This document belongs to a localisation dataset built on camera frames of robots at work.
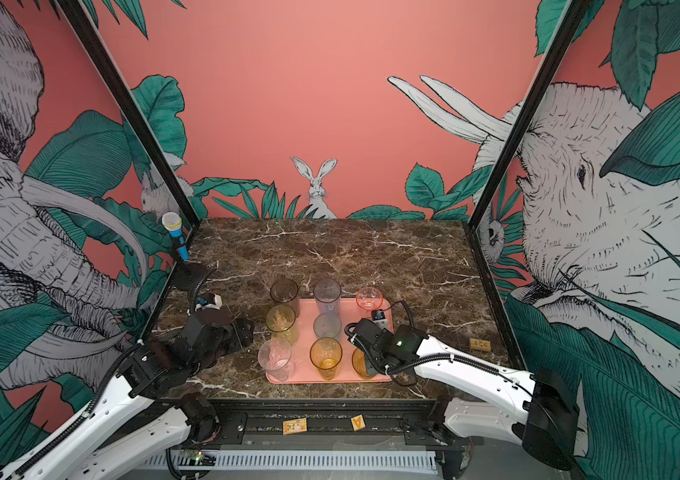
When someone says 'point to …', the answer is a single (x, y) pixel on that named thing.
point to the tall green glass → (281, 323)
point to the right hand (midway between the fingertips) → (371, 358)
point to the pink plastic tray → (303, 370)
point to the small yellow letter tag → (358, 422)
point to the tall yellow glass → (325, 355)
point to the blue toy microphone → (172, 221)
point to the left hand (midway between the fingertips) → (244, 325)
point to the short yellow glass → (359, 364)
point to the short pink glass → (369, 298)
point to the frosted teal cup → (327, 325)
